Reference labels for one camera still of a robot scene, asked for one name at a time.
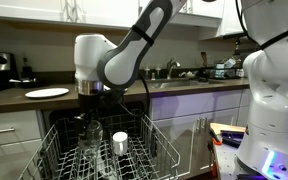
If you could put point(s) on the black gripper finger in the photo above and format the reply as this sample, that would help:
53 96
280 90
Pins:
95 119
80 125

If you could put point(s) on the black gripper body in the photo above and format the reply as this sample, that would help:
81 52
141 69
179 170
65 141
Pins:
89 105

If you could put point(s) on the clear glass jar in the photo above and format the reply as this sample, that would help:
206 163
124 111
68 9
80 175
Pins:
90 140

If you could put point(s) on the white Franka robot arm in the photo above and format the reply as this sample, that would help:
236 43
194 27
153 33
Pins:
274 100

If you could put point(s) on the white mug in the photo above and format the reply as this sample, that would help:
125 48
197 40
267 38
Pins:
120 144

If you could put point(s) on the small white plate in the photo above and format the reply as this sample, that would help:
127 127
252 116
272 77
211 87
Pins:
47 93

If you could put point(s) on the white drawer front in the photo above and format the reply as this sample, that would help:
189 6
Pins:
14 121

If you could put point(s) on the soap bottle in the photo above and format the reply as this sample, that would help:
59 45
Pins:
158 73
147 73

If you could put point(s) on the dark bottle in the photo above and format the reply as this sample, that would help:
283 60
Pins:
26 70

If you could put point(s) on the steel kitchen sink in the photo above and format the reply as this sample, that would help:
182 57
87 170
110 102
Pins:
177 84

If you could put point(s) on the white lower cabinet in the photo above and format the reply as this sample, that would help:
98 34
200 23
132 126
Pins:
184 106

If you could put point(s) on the white cabinet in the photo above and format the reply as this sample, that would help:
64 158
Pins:
200 13
50 10
184 106

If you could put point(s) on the chrome faucet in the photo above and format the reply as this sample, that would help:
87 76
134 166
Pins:
171 66

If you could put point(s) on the white upper cabinet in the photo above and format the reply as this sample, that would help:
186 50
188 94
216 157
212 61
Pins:
200 13
50 10

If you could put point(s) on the small black clamp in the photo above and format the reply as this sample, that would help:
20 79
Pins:
216 137

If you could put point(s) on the wooden board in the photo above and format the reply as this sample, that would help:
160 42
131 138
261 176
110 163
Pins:
227 127

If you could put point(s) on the dish drying rack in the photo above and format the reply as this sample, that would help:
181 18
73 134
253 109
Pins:
224 70

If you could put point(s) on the metal robot table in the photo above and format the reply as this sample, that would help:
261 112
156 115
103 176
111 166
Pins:
227 160

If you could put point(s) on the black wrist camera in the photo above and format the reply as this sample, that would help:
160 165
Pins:
112 98

